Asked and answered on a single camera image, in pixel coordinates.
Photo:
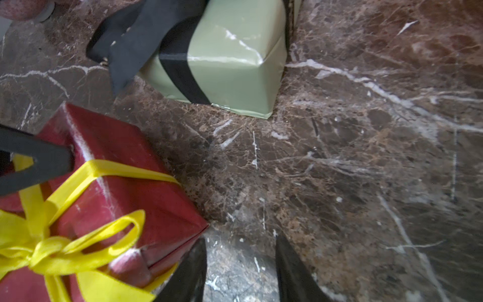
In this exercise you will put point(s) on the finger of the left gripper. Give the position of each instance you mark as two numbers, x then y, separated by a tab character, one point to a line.
27	160

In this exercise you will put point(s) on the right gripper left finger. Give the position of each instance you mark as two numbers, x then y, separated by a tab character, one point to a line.
188	281

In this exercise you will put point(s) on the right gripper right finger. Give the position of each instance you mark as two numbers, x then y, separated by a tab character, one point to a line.
294	280

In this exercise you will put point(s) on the dark red gift box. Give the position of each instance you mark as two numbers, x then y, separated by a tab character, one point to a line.
172	223

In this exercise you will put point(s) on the yellow ribbon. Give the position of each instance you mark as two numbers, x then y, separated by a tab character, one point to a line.
26	241

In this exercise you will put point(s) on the black ribbon on green box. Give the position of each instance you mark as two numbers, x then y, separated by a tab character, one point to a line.
126	40

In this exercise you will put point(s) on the green gift box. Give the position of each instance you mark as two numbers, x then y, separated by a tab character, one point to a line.
230	55

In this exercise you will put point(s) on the patterned ceramic bowl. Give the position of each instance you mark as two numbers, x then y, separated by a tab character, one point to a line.
37	11

